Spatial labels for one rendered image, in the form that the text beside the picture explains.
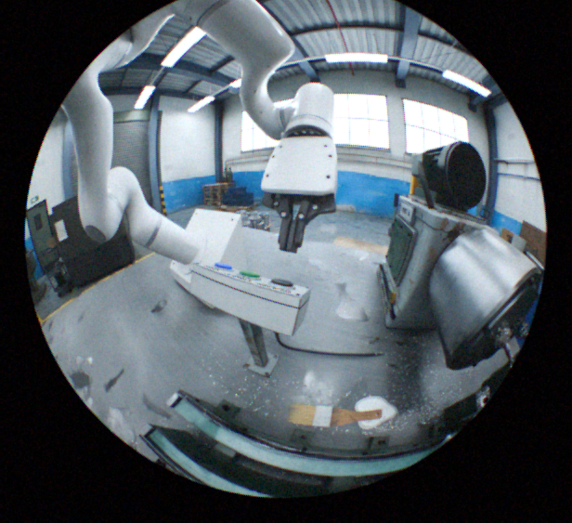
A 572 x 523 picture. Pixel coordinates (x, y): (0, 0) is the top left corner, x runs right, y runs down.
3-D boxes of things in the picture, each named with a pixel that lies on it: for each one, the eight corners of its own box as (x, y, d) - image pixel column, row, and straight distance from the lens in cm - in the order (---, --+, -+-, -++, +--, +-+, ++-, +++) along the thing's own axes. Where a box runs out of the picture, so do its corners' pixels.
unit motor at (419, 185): (425, 246, 86) (440, 157, 84) (459, 289, 63) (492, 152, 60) (379, 239, 76) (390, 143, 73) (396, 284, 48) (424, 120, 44)
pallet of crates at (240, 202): (257, 206, 587) (256, 185, 576) (245, 212, 520) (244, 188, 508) (231, 205, 653) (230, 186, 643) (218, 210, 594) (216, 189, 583)
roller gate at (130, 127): (162, 215, 746) (158, 115, 800) (167, 215, 698) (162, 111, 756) (84, 248, 727) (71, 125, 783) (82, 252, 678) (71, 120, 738)
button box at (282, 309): (305, 319, 25) (312, 286, 24) (292, 338, 19) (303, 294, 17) (216, 289, 32) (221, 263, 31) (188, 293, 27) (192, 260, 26)
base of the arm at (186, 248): (172, 264, 75) (136, 248, 68) (190, 225, 74) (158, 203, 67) (193, 282, 60) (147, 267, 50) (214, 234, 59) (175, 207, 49)
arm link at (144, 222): (141, 252, 60) (82, 219, 57) (152, 209, 70) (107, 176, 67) (157, 240, 50) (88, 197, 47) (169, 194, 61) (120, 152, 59)
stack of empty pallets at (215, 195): (236, 202, 709) (234, 182, 699) (220, 206, 652) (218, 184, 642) (217, 202, 802) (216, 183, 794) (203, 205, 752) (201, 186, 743)
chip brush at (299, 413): (381, 404, 45) (383, 404, 45) (380, 423, 45) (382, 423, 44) (291, 402, 41) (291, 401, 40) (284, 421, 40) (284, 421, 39)
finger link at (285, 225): (271, 197, 22) (260, 246, 20) (293, 199, 21) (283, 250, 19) (279, 205, 25) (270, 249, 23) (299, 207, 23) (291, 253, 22)
